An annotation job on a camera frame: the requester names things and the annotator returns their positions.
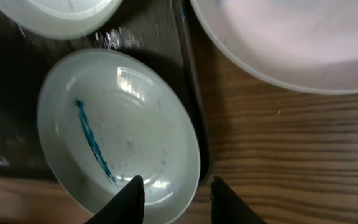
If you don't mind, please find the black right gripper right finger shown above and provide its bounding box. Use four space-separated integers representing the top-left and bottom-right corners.
210 176 267 224

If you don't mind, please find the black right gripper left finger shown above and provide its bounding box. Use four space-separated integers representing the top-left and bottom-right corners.
85 175 145 224

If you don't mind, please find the brown serving tray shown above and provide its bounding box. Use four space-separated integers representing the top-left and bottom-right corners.
0 1 213 183

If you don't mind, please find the white plate with blue streak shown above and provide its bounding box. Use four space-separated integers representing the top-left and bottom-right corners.
37 49 201 223

